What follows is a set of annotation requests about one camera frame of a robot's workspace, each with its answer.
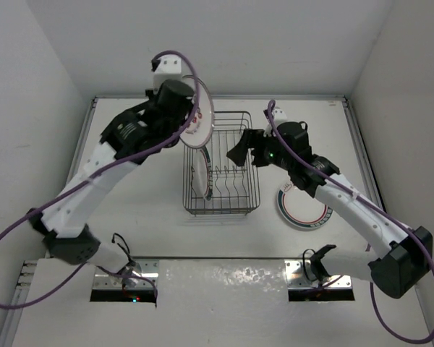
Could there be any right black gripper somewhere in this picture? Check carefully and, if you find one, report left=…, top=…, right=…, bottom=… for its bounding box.
left=227, top=128, right=293, bottom=171

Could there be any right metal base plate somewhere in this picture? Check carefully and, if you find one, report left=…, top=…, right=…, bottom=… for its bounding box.
left=284, top=258, right=352, bottom=291

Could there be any white plate dark rim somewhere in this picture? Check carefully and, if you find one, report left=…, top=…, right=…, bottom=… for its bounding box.
left=276, top=181, right=333, bottom=231

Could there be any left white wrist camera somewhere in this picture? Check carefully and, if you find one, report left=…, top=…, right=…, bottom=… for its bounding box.
left=151, top=55, right=182, bottom=90

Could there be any white patterned plate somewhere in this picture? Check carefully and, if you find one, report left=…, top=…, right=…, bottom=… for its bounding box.
left=180, top=79, right=215, bottom=148

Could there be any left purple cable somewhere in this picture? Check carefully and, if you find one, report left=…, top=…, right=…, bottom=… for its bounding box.
left=0, top=50, right=205, bottom=309

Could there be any white plate green rim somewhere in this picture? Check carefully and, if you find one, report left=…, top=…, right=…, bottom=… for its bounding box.
left=191, top=147, right=213, bottom=201

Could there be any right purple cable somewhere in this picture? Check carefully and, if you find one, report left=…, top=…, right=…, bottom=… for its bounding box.
left=266, top=100, right=434, bottom=344

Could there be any metal wire dish rack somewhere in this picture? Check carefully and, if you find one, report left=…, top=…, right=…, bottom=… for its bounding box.
left=182, top=111, right=260, bottom=215

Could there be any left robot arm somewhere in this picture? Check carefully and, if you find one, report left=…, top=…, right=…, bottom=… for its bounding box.
left=30, top=80, right=195, bottom=274

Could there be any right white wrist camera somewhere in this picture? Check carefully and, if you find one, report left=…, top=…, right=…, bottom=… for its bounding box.
left=264, top=108, right=288, bottom=127

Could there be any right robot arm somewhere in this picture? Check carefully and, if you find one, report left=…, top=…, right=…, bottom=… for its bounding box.
left=226, top=121, right=433, bottom=299

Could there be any metal base plate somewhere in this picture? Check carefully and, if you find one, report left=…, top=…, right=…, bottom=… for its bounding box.
left=284, top=258, right=352, bottom=291
left=93, top=258, right=159, bottom=291

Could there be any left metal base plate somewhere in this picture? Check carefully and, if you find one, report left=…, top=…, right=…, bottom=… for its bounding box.
left=93, top=258, right=159, bottom=291

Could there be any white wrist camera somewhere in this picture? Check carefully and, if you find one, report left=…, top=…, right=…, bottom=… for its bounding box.
left=151, top=55, right=182, bottom=90
left=264, top=108, right=288, bottom=127

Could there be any purple cable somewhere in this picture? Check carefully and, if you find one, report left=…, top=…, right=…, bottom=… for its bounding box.
left=266, top=100, right=434, bottom=344
left=0, top=50, right=205, bottom=309

